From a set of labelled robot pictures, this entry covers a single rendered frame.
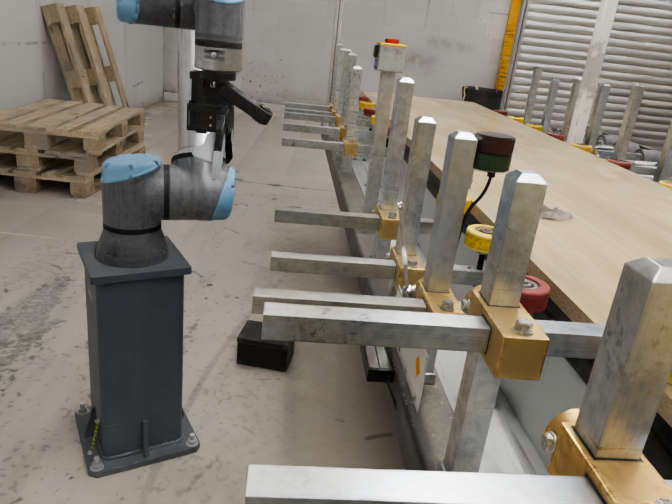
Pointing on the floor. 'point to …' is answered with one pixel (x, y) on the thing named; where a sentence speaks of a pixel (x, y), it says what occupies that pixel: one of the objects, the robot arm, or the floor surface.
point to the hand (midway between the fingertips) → (224, 172)
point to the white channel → (592, 70)
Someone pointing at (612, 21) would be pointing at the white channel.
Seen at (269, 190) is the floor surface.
